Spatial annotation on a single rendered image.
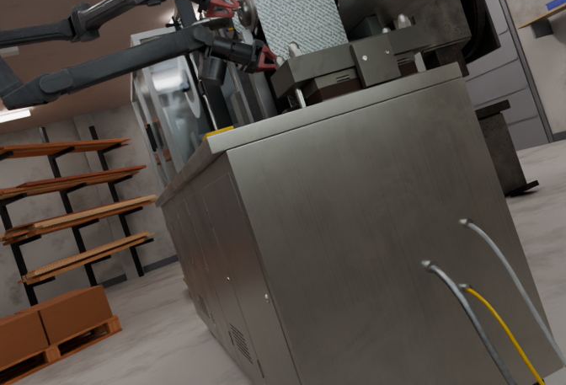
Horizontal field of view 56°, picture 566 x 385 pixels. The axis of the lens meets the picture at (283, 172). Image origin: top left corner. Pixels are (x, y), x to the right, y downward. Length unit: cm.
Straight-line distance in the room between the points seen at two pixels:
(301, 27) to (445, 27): 351
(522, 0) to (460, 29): 373
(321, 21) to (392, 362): 92
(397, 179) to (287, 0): 61
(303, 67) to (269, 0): 32
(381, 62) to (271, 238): 52
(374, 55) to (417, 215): 40
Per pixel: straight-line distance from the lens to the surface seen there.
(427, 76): 135
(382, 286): 124
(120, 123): 1006
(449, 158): 134
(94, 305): 479
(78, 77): 134
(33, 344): 462
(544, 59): 862
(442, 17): 499
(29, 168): 985
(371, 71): 133
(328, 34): 156
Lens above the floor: 76
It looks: 1 degrees up
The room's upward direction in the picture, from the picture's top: 19 degrees counter-clockwise
